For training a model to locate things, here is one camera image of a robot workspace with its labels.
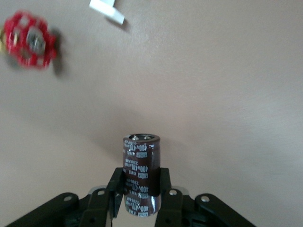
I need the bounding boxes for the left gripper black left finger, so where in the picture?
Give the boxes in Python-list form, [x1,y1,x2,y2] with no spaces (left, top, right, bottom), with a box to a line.
[79,167,125,227]

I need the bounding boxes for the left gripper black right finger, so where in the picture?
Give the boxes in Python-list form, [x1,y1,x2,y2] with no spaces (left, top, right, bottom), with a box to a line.
[153,167,197,227]

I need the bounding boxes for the dark brown electrolytic capacitor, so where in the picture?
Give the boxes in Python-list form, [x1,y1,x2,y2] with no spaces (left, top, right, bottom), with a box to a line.
[122,133,162,217]

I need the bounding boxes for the brown table mat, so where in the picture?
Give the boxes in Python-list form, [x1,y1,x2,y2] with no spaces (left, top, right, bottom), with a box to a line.
[0,0,303,227]

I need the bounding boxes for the white curved pipe clamp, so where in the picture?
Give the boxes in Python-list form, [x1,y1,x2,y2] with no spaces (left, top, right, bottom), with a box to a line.
[89,0,126,26]

